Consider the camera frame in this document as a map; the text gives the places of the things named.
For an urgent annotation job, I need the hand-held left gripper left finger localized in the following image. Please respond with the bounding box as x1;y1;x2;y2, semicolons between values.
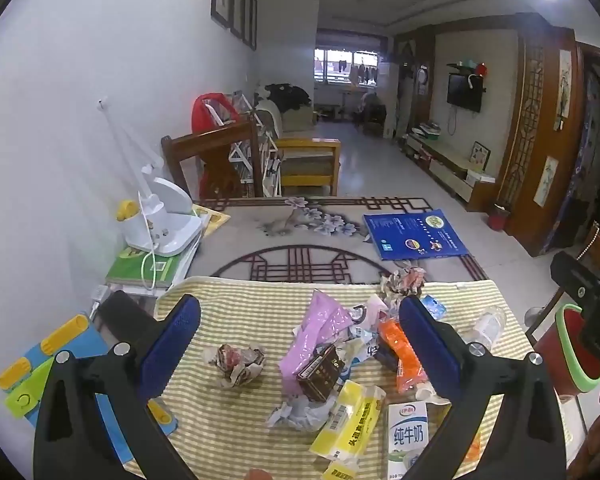
31;294;203;480

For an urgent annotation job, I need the dark wooden chair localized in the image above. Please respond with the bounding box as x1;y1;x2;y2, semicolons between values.
160;115;266;201

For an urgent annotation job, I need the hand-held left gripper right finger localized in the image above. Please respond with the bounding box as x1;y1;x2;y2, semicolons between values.
397;295;568;480

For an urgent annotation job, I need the white green milk carton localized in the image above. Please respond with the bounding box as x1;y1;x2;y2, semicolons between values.
386;401;431;480

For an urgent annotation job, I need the pink plastic bag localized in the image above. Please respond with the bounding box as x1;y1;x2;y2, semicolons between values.
278;290;353;378

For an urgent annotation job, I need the wooden lattice partition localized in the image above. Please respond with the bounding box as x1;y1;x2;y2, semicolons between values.
495;27;588;256

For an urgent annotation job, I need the low television cabinet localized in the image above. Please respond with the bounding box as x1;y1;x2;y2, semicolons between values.
402;132;498;211

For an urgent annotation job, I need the pink plastic wrapper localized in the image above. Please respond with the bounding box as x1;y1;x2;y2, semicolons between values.
350;294;396;333

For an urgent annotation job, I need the small yellow paper packet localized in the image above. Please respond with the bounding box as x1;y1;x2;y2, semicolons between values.
321;462;357;480

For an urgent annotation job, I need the large yellow paper packet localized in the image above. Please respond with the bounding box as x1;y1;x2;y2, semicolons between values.
310;380;387;463

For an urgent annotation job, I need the small red bin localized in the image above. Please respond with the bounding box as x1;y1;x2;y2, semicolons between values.
487;202;512;231

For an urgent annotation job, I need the red waste bin green rim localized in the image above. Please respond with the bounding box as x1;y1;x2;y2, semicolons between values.
535;304;600;401

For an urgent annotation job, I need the wall television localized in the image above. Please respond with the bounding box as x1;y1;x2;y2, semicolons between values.
446;72;483;113

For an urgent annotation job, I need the window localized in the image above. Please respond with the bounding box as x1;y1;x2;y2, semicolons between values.
314;47;381;86

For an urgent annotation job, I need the white lamp cable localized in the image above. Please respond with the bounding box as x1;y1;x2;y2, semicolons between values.
137;190;161;291

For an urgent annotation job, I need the red bag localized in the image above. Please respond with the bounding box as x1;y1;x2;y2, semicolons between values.
192;92;241;196

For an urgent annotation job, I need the blue book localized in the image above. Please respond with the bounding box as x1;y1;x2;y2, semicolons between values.
362;208;468;261

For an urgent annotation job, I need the beige sofa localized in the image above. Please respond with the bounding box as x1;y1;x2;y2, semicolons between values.
254;82;316;136

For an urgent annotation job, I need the yellow checked cloth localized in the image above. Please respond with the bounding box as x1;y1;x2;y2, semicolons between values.
155;276;568;480

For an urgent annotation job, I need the dark clothes pile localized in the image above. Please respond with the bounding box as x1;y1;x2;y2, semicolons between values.
260;82;311;111

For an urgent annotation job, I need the clear plastic bottle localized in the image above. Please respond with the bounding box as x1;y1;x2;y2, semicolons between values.
462;305;508;351

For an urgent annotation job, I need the white tissue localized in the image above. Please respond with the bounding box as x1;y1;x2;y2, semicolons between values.
265;395;338;431

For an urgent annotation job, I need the dark brown box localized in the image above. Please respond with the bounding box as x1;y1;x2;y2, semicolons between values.
296;344;348;402

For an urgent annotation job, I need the yellow wooden bench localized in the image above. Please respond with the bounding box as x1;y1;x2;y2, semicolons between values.
275;137;342;197

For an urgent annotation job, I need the wall shelf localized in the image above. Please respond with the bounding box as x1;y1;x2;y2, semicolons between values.
447;60;488;76

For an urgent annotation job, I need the yellow booklet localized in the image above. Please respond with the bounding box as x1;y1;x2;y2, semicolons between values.
195;205;232;238

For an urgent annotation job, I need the white desk lamp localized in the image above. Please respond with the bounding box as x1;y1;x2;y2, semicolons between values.
98;97;203;256

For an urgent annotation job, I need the blue yellow toy mat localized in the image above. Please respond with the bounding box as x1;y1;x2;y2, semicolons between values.
0;312;178;466

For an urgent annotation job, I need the patterned table cover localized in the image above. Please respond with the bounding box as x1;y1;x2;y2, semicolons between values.
190;195;491;286

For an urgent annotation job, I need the small framed picture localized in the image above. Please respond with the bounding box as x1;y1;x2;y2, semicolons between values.
467;141;491;171

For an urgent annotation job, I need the green book stack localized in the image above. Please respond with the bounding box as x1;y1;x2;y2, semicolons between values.
105;245;198;291

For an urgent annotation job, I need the hanging scroll painting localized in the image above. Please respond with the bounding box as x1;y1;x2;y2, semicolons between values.
535;156;560;208
557;50;573;131

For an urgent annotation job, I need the newspaper ball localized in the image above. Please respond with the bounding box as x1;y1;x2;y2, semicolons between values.
377;266;426;306
202;342;267;388

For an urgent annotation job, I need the orange snack packet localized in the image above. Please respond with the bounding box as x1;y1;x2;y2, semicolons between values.
377;317;427;395

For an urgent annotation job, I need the white blue plastic wrapper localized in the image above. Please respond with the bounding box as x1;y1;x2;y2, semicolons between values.
340;325;381;376

